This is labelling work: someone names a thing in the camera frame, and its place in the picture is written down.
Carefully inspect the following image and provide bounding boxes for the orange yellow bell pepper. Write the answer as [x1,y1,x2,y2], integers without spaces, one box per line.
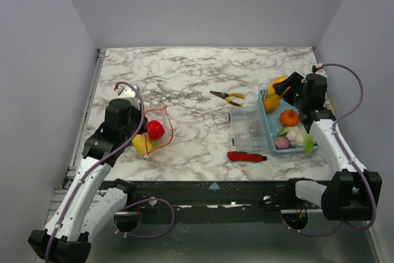
[267,76,292,99]

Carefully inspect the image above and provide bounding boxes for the red apple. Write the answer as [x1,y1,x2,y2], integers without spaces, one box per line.
[146,120,165,140]

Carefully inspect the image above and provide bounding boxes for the clear zip bag orange zipper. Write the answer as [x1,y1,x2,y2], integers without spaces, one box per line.
[132,105,174,159]

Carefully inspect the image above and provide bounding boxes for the yellow lemon squash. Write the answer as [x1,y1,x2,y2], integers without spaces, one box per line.
[132,134,153,158]

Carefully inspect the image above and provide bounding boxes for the purple onion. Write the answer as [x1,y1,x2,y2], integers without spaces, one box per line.
[273,136,291,150]

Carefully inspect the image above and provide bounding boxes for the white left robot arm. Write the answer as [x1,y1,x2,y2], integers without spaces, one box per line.
[28,98,147,262]

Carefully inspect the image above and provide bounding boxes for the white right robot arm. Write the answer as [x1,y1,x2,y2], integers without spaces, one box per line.
[273,72,382,223]

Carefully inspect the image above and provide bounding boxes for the small yellow orange fruit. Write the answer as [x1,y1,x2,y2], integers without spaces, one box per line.
[262,97,281,113]

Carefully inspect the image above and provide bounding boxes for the light blue plastic basket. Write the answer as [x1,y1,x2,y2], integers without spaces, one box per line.
[257,88,306,156]

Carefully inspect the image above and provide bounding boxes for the green white cabbage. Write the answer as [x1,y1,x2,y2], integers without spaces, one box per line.
[277,127,315,154]

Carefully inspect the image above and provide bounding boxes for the clear plastic screw box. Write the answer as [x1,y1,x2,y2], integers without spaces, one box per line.
[228,106,268,153]

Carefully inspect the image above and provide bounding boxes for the red black utility knife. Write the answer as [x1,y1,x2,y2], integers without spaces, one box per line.
[227,151,267,163]

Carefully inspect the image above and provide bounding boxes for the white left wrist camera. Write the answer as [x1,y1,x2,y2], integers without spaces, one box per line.
[114,84,138,103]

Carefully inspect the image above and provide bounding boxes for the yellow handled pliers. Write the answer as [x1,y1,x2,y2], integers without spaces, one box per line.
[209,91,245,107]

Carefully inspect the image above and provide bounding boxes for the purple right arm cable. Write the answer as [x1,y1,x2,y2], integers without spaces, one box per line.
[281,63,378,237]

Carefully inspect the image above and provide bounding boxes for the black metal base rail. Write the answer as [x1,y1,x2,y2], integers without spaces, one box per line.
[99,179,321,224]

